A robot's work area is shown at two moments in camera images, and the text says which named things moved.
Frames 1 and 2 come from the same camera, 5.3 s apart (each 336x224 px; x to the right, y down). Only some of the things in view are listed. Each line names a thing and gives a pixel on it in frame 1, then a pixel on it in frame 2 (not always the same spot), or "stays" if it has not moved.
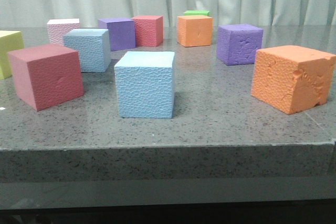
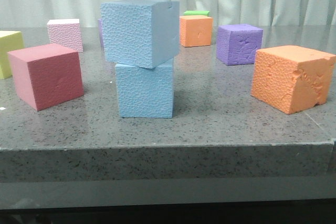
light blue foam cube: (145, 84) stays
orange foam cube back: (194, 30) stays
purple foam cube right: (237, 44) stays
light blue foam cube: (94, 46) to (142, 33)
